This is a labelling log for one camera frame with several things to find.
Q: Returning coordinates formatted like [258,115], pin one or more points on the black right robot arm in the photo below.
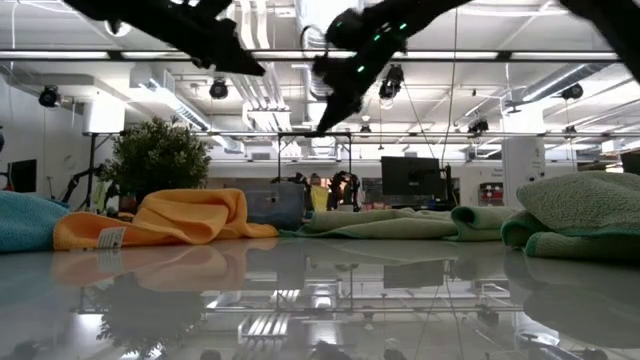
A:
[435,10]

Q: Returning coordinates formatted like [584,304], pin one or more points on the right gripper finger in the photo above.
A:
[340,107]

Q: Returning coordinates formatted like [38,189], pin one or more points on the black ceiling spotlight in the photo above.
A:
[218,89]
[478,126]
[391,82]
[572,91]
[49,96]

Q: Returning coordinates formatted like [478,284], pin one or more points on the blue microfiber towel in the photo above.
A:
[25,220]

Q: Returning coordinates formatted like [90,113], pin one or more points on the red shelf unit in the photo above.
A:
[491,194]

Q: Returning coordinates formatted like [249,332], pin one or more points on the person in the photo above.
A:
[320,197]

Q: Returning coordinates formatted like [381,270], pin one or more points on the black tripod stand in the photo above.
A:
[91,160]

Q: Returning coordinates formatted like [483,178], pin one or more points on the large black monitor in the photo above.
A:
[410,175]

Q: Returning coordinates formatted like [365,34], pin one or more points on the small black monitor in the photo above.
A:
[22,175]

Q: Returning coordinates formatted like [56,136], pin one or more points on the small green potted plant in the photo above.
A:
[155,155]

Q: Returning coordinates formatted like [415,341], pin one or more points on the white pillar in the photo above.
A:
[520,170]

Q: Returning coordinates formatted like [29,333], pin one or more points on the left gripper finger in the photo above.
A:
[235,62]

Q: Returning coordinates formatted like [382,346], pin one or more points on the black bar with light strips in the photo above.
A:
[504,56]

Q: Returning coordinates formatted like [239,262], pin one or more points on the pale green microfiber towel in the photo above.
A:
[380,225]

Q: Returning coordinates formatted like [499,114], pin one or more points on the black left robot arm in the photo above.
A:
[125,12]

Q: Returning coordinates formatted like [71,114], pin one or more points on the white box lamp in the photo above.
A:
[103,115]

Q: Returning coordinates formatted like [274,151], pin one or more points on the orange microfiber towel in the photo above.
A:
[190,215]

